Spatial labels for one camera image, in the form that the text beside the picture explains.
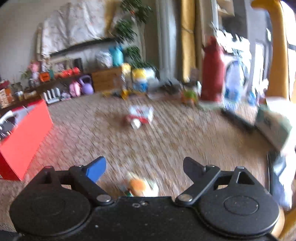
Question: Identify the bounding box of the black pen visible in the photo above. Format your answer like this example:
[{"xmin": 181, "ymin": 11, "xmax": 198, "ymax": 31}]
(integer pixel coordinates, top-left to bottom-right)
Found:
[{"xmin": 221, "ymin": 109, "xmax": 255, "ymax": 133}]

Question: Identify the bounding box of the red and white cardboard box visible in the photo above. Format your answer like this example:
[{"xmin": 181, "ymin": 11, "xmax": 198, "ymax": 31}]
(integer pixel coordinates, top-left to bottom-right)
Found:
[{"xmin": 0, "ymin": 100, "xmax": 53, "ymax": 181}]

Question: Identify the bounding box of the orange label jar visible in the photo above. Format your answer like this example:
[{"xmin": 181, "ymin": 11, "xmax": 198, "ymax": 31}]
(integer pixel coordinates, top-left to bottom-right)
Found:
[{"xmin": 181, "ymin": 85, "xmax": 199, "ymax": 108}]

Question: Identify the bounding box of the white router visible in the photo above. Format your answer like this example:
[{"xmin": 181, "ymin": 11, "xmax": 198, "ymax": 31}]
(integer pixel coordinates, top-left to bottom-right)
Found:
[{"xmin": 41, "ymin": 87, "xmax": 61, "ymax": 104}]

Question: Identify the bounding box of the dark red water bottle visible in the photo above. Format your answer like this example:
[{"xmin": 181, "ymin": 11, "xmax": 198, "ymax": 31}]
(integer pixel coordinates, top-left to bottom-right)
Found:
[{"xmin": 201, "ymin": 36, "xmax": 226, "ymax": 102}]

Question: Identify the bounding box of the pink bag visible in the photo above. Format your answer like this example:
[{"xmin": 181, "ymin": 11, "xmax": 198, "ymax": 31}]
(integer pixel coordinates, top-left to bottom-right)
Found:
[{"xmin": 69, "ymin": 81, "xmax": 81, "ymax": 97}]

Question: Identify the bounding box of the tissue box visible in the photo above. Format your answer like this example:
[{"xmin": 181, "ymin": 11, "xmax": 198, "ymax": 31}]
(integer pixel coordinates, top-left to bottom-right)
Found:
[{"xmin": 255, "ymin": 97, "xmax": 295, "ymax": 154}]

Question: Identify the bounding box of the purple kettlebell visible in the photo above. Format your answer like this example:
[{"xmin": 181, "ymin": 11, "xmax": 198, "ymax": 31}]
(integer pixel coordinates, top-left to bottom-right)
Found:
[{"xmin": 79, "ymin": 75, "xmax": 94, "ymax": 95}]

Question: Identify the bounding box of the wooden tv cabinet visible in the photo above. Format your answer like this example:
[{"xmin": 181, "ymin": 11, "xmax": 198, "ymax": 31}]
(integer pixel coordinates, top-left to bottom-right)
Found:
[{"xmin": 1, "ymin": 67, "xmax": 122, "ymax": 112}]

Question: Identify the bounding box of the yellow tall snack packet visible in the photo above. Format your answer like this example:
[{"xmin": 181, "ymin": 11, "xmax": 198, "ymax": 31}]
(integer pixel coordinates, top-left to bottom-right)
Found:
[{"xmin": 121, "ymin": 63, "xmax": 132, "ymax": 100}]

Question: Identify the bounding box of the orange alarm clock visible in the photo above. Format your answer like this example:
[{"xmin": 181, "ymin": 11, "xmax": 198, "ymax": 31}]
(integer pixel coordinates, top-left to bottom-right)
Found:
[{"xmin": 39, "ymin": 72, "xmax": 51, "ymax": 82}]

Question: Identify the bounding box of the yellow lid supplement bottle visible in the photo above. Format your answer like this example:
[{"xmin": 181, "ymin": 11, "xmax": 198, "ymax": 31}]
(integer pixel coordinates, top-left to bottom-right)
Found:
[{"xmin": 132, "ymin": 68, "xmax": 148, "ymax": 92}]

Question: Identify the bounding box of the black speaker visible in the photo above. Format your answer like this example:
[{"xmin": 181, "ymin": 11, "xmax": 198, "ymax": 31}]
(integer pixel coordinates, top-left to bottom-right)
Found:
[{"xmin": 73, "ymin": 58, "xmax": 84, "ymax": 72}]

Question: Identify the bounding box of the teal detergent bottle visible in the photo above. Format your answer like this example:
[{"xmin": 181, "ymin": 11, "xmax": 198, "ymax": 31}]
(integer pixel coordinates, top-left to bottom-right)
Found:
[{"xmin": 109, "ymin": 45, "xmax": 124, "ymax": 67}]

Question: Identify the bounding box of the floral cloth covered tv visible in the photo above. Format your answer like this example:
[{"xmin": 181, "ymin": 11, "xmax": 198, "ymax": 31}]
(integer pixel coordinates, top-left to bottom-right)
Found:
[{"xmin": 36, "ymin": 1, "xmax": 121, "ymax": 60}]

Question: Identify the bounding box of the white planter with plant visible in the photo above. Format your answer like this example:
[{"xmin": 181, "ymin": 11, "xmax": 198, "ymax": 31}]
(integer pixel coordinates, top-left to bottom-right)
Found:
[{"xmin": 111, "ymin": 1, "xmax": 157, "ymax": 73}]

